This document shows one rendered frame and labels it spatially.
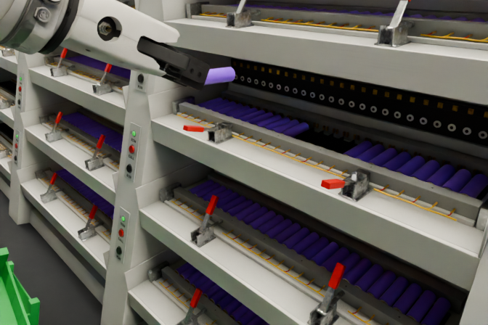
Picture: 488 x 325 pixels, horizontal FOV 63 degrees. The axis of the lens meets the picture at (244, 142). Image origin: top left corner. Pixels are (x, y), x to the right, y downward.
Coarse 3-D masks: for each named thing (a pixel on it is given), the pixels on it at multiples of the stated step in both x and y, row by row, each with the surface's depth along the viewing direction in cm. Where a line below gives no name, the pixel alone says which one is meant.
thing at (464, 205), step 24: (192, 120) 76; (216, 120) 74; (240, 120) 71; (288, 144) 63; (312, 144) 61; (336, 168) 57; (360, 168) 54; (384, 168) 53; (384, 192) 51; (408, 192) 50; (432, 192) 48; (456, 192) 47
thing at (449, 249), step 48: (192, 96) 84; (288, 96) 78; (192, 144) 72; (240, 144) 68; (480, 144) 56; (288, 192) 58; (336, 192) 53; (384, 240) 48; (432, 240) 44; (480, 240) 43
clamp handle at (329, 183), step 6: (354, 174) 51; (324, 180) 47; (330, 180) 47; (336, 180) 48; (342, 180) 50; (348, 180) 51; (354, 180) 51; (324, 186) 46; (330, 186) 46; (336, 186) 47; (342, 186) 48
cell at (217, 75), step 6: (210, 72) 47; (216, 72) 48; (222, 72) 49; (228, 72) 49; (234, 72) 50; (210, 78) 47; (216, 78) 48; (222, 78) 49; (228, 78) 49; (234, 78) 50; (204, 84) 47
